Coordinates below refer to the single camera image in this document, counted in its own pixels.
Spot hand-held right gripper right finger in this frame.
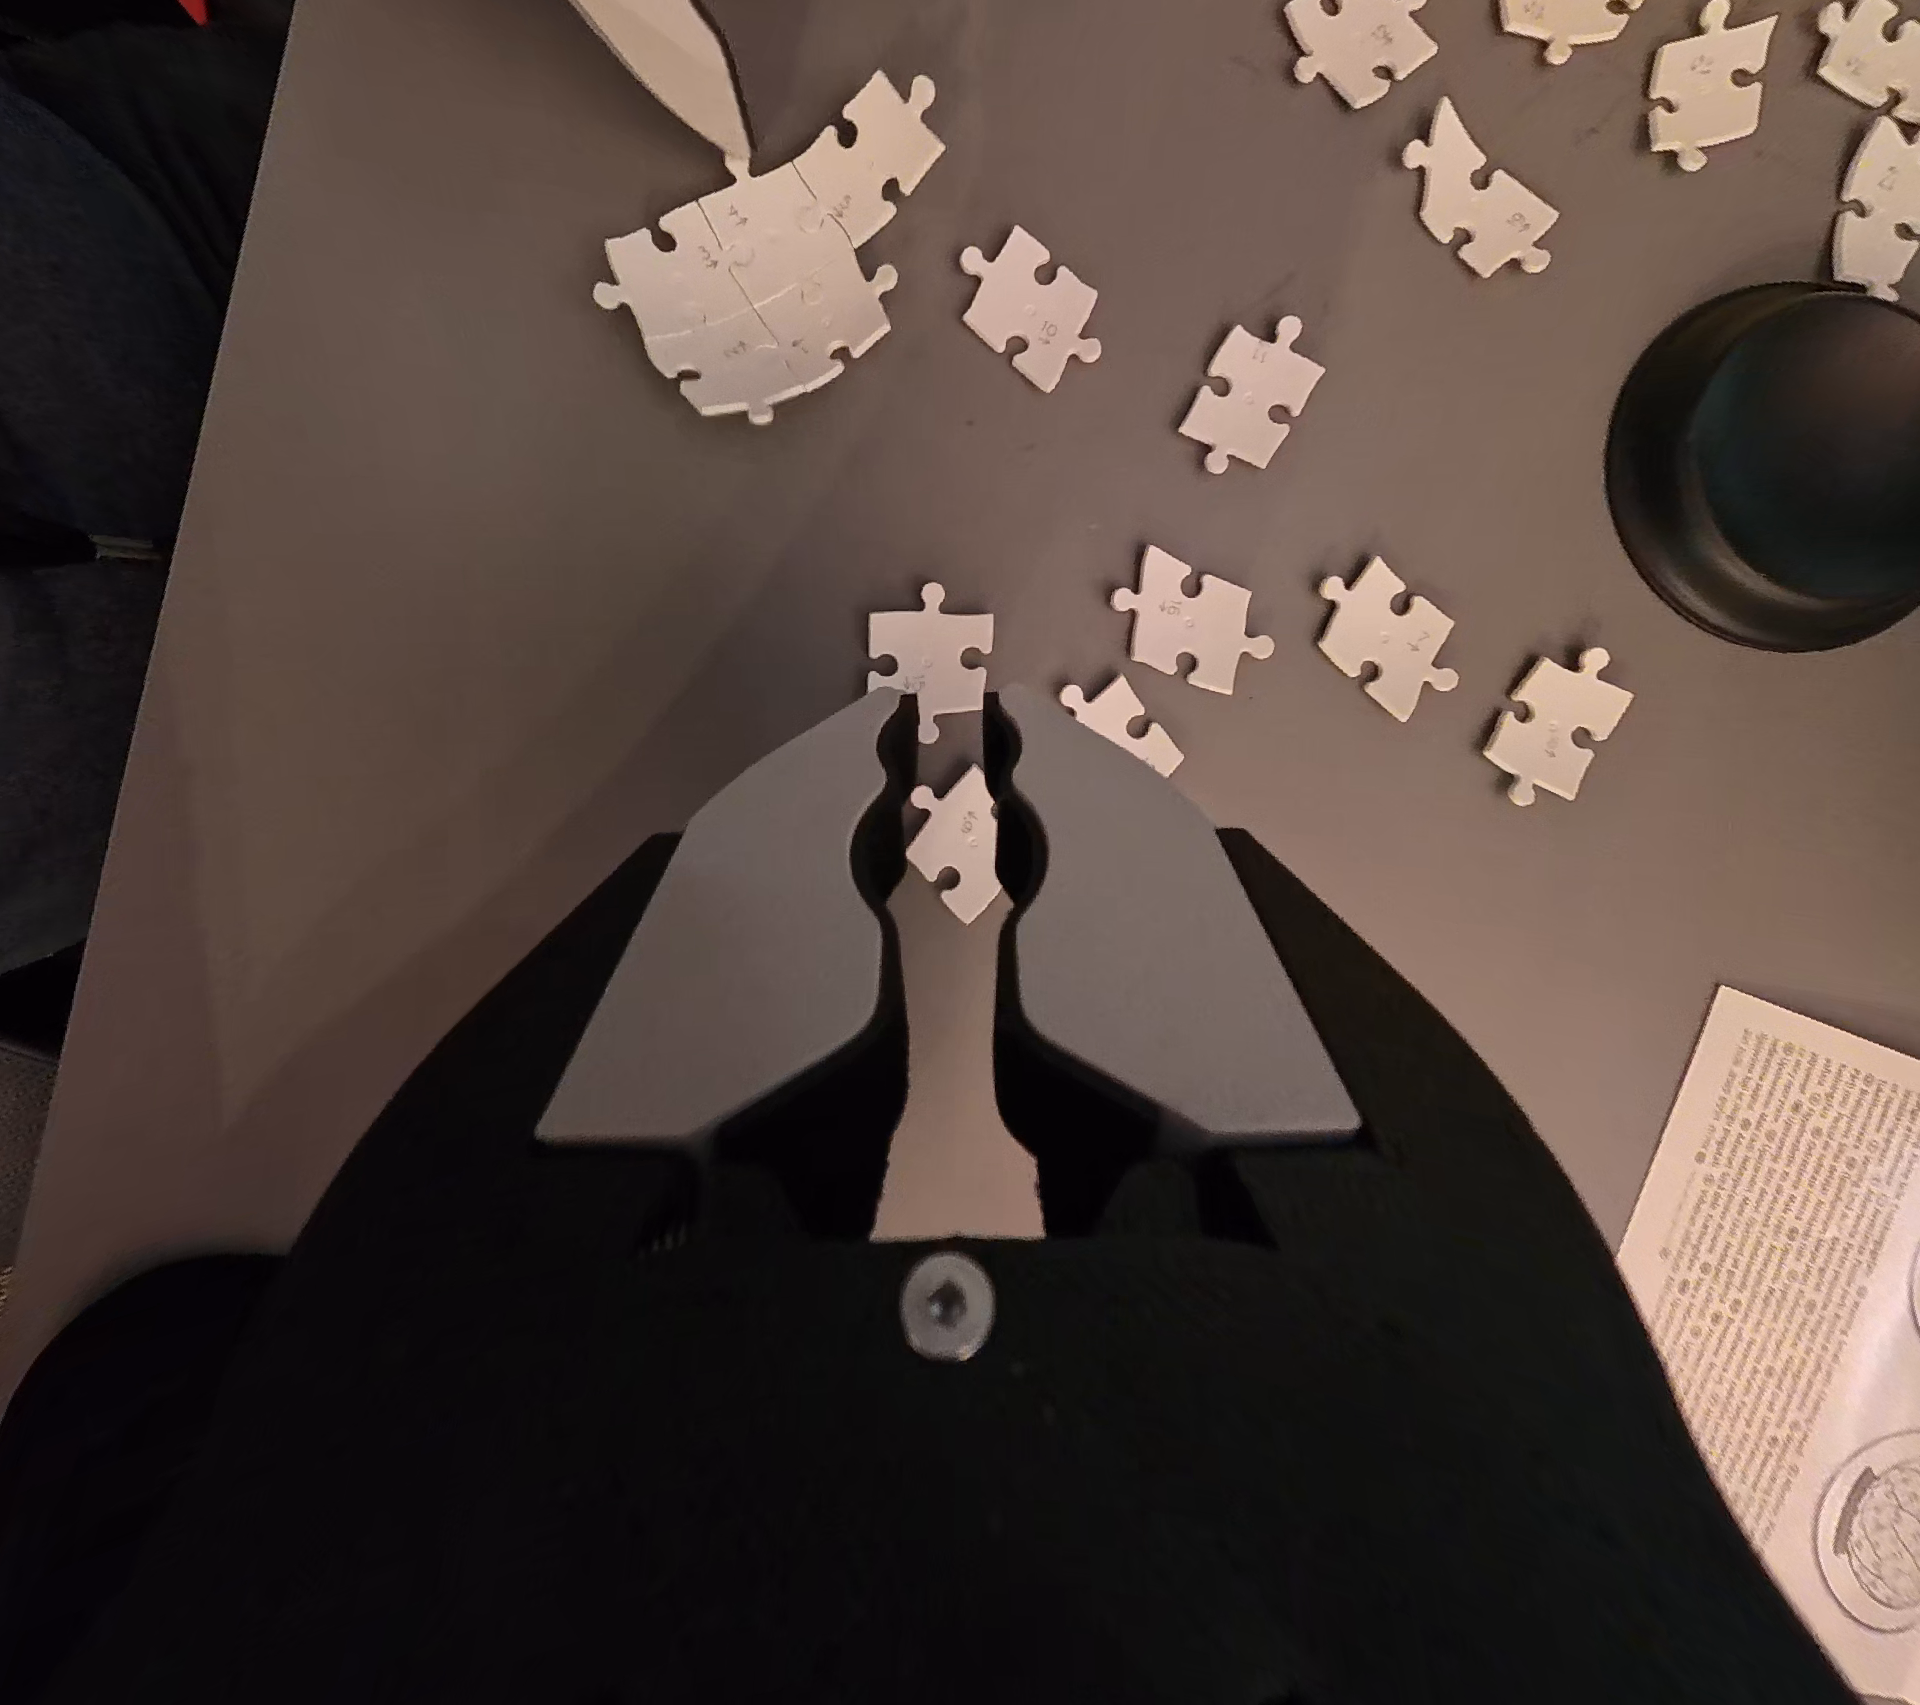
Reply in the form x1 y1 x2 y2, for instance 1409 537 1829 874
995 683 1368 1242

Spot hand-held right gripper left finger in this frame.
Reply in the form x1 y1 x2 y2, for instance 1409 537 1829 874
533 690 921 1242

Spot single white puzzle piece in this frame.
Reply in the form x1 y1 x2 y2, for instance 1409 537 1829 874
865 582 995 748

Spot joined white puzzle section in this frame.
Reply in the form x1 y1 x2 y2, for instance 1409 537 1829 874
593 70 952 427

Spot white puzzle pieces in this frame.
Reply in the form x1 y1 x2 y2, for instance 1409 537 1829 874
905 0 1920 929

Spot printed instruction sheet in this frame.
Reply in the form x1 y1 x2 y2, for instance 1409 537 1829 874
1618 987 1920 1663

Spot black round dish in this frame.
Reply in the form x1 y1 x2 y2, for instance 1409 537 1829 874
1603 285 1920 660

